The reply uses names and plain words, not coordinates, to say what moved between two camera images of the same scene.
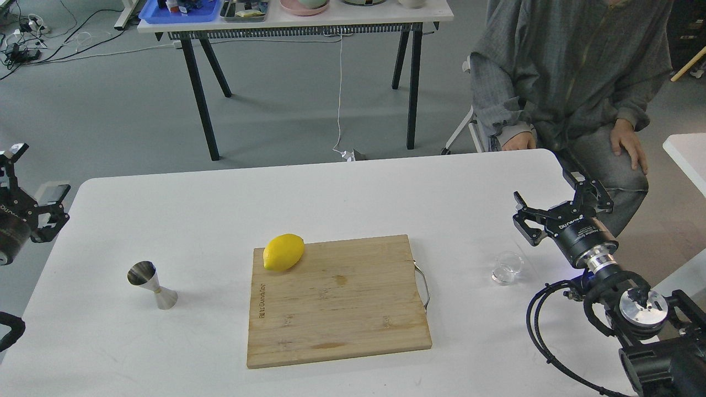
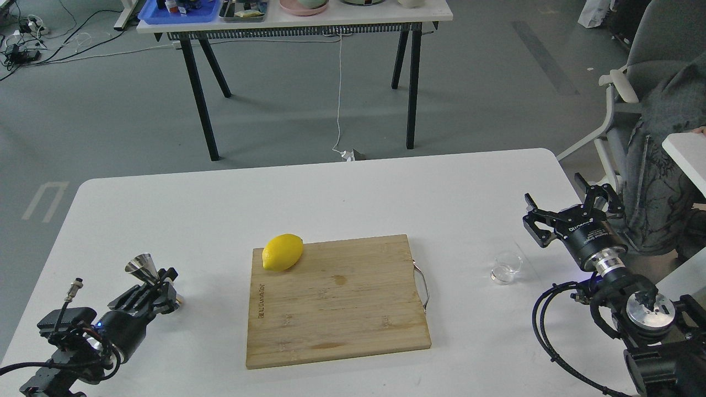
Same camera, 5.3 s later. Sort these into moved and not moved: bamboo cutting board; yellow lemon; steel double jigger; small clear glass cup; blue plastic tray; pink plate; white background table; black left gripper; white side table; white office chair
Moved: black left gripper; white office chair; steel double jigger
Not moved: white background table; yellow lemon; blue plastic tray; small clear glass cup; white side table; bamboo cutting board; pink plate
